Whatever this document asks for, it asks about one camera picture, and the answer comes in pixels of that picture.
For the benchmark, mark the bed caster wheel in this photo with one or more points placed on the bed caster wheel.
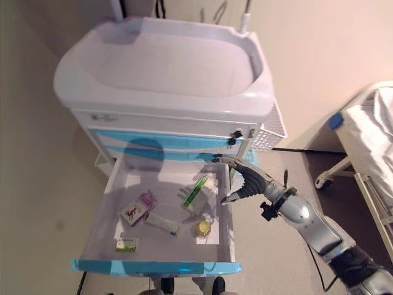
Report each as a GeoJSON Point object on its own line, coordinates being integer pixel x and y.
{"type": "Point", "coordinates": [325, 182]}

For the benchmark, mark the silver right robot leg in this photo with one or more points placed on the silver right robot leg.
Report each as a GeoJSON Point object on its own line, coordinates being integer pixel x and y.
{"type": "Point", "coordinates": [219, 285]}

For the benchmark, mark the white paper sheet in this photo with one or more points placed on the white paper sheet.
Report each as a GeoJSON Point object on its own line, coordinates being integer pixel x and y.
{"type": "Point", "coordinates": [208, 240]}

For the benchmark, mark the silver robot leg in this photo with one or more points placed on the silver robot leg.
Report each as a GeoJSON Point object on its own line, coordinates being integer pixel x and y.
{"type": "Point", "coordinates": [219, 285]}
{"type": "Point", "coordinates": [167, 285]}

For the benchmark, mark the metal cart latch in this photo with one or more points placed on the metal cart latch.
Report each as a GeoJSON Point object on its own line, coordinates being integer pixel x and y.
{"type": "Point", "coordinates": [251, 133]}

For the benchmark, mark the metal IV pole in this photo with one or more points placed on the metal IV pole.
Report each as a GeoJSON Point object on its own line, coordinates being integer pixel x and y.
{"type": "Point", "coordinates": [245, 18]}

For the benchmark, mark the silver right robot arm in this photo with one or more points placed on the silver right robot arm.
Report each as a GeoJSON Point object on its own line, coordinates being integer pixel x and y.
{"type": "Point", "coordinates": [319, 227]}

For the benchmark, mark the small green white box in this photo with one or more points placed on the small green white box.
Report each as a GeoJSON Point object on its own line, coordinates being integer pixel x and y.
{"type": "Point", "coordinates": [126, 245]}

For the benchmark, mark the clear bottle yellow capsules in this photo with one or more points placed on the clear bottle yellow capsules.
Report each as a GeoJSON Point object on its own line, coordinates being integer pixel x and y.
{"type": "Point", "coordinates": [202, 229]}

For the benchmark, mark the silver left robot leg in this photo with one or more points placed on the silver left robot leg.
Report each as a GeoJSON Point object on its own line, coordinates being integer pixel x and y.
{"type": "Point", "coordinates": [167, 285]}

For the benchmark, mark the waste bin with blue lid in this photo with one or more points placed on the waste bin with blue lid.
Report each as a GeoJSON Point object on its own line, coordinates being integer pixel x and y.
{"type": "Point", "coordinates": [252, 156]}

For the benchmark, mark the white green medicine box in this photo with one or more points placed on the white green medicine box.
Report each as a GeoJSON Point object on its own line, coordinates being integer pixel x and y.
{"type": "Point", "coordinates": [196, 193]}

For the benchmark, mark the black cart keys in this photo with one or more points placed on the black cart keys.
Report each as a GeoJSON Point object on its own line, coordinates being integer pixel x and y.
{"type": "Point", "coordinates": [235, 136]}

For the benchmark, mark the white bed sheet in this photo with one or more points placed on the white bed sheet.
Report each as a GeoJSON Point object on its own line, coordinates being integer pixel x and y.
{"type": "Point", "coordinates": [371, 138]}

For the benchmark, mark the white medical cart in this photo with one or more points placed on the white medical cart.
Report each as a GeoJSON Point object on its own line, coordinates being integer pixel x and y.
{"type": "Point", "coordinates": [169, 61]}

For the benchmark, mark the blue white cart drawer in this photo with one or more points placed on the blue white cart drawer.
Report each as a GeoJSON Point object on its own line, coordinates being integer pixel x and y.
{"type": "Point", "coordinates": [95, 246]}
{"type": "Point", "coordinates": [184, 141]}
{"type": "Point", "coordinates": [184, 156]}

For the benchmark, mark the pink box red figure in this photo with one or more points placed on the pink box red figure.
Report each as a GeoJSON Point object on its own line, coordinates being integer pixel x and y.
{"type": "Point", "coordinates": [135, 212]}

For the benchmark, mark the long white medicine box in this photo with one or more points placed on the long white medicine box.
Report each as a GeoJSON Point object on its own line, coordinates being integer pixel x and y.
{"type": "Point", "coordinates": [161, 224]}

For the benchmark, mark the blue bed corner bumper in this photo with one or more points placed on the blue bed corner bumper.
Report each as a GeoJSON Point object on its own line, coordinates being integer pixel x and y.
{"type": "Point", "coordinates": [336, 120]}

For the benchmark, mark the cart label sticker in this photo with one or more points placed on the cart label sticker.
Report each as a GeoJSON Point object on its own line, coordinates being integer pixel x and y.
{"type": "Point", "coordinates": [102, 117]}

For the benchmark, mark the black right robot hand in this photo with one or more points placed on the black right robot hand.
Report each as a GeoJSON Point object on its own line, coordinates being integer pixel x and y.
{"type": "Point", "coordinates": [255, 182]}

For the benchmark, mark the white hospital bed frame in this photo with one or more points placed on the white hospital bed frame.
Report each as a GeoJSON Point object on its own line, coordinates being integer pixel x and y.
{"type": "Point", "coordinates": [340, 167]}

